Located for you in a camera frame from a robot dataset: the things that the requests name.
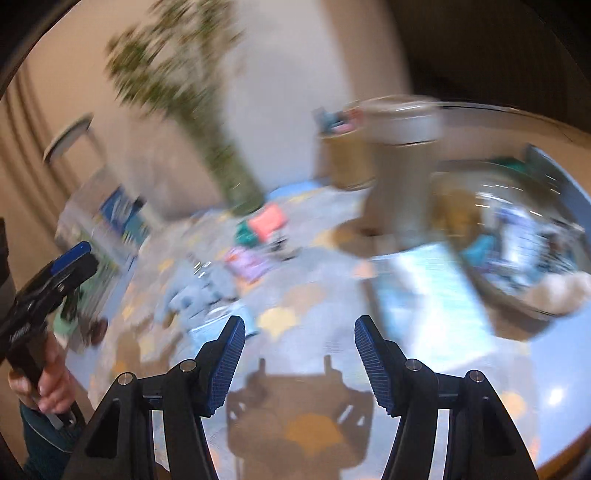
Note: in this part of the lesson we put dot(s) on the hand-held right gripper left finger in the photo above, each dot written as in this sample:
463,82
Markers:
226,364

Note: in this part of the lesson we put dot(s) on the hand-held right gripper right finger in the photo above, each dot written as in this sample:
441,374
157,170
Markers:
374,364

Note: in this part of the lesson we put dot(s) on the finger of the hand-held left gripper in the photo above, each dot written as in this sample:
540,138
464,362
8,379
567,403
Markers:
71,258
83,281

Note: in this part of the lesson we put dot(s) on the translucent makeup sponge packet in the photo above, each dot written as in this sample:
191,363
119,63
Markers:
207,330

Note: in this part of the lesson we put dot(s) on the blue-grey cloth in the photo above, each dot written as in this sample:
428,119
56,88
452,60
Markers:
194,290

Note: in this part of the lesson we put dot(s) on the round glass bowl with items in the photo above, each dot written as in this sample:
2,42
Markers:
508,290

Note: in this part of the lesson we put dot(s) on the person's left hand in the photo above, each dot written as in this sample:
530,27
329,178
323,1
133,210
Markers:
55,383

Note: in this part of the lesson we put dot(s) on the round wooden disc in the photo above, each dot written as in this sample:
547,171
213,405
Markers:
97,333

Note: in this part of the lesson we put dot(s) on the light blue booklet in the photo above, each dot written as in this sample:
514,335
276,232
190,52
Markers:
429,295

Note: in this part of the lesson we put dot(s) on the purple packet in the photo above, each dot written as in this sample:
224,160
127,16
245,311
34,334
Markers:
249,264

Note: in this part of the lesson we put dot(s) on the fan-patterned table mat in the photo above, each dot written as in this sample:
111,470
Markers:
300,286

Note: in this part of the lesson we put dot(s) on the beige curtain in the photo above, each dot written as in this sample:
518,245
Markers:
23,161

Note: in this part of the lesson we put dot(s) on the white desk lamp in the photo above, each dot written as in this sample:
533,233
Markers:
69,136

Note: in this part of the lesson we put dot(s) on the dark green cloth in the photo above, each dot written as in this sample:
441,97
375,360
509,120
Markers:
244,236

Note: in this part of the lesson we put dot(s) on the person's leg in jeans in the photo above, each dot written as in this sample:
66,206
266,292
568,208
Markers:
46,447

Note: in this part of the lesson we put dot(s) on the teal cloth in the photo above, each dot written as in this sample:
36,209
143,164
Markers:
480,251

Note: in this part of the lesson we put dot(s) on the glass vase with green plant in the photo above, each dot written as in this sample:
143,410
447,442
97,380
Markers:
235,184

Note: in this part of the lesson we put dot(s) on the grey cylindrical container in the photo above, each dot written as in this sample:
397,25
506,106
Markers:
401,184

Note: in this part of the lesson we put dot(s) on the cream fleece plush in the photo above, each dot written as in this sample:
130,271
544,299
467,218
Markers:
558,288

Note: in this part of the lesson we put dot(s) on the wooden pen holder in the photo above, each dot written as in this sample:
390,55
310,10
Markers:
346,161

